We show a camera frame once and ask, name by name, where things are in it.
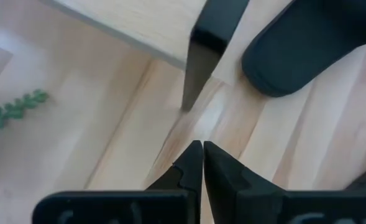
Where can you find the black rubber slide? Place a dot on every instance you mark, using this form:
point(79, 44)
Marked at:
point(300, 46)

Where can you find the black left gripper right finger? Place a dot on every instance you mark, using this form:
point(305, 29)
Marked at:
point(232, 186)

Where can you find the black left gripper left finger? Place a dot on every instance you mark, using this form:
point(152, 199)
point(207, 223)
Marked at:
point(182, 174)

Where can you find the small potted green plant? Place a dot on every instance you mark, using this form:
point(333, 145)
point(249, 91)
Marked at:
point(11, 110)

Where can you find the wooden shelf black metal frame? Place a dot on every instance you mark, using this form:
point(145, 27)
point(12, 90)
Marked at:
point(158, 25)

